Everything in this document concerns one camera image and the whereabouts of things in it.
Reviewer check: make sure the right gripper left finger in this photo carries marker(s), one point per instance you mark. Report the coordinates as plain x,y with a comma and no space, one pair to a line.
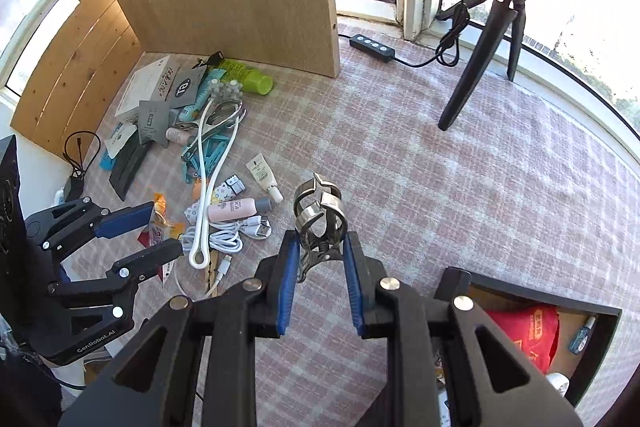
195,352

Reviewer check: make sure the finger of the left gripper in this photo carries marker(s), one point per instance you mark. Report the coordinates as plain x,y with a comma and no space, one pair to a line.
124,221
147,263

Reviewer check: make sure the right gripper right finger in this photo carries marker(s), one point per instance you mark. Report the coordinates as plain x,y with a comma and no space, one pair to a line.
488,381

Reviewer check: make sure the red drawstring bag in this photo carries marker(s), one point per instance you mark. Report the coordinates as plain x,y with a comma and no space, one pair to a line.
534,330

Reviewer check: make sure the green lip balm stick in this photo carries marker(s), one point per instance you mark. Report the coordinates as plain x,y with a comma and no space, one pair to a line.
581,338

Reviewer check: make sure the small white cream tube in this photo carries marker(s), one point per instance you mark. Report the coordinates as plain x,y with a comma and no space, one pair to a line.
264,176

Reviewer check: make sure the metal eyelash curler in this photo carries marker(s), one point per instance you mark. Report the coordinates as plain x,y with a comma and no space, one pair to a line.
320,223

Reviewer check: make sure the black sachet pack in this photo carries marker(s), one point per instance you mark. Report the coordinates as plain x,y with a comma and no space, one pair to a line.
127,163

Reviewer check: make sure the white torn sachet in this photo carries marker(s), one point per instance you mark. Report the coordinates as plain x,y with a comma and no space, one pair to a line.
120,136

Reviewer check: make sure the grey tea sachet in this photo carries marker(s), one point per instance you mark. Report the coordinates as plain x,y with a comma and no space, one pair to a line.
153,122

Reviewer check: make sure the black tray box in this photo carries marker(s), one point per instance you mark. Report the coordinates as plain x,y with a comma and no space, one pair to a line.
495,295

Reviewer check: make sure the pink labelled cosmetic bottle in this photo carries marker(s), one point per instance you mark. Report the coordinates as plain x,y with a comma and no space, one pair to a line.
237,209

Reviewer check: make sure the teal clothespin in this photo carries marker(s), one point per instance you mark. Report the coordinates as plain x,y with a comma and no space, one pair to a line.
212,149

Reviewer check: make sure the teal cream tube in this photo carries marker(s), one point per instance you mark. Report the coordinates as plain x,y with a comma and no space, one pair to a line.
191,112

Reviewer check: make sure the white medicine box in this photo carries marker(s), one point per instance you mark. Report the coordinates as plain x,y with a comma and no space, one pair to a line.
149,83

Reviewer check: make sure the grey Ta sachet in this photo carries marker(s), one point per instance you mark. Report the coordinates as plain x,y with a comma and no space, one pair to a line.
184,90

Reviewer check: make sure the metal tongs clip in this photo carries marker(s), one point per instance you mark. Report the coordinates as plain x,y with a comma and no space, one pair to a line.
218,118

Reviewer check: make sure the green tube bottle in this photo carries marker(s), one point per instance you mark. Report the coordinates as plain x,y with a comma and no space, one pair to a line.
251,79

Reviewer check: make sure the plaid tablecloth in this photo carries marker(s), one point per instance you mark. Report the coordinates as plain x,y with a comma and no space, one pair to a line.
516,189

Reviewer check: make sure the black tripod stand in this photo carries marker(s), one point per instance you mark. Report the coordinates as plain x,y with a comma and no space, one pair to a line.
504,16

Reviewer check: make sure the black inline cable remote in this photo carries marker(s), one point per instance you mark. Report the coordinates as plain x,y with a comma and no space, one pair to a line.
372,48

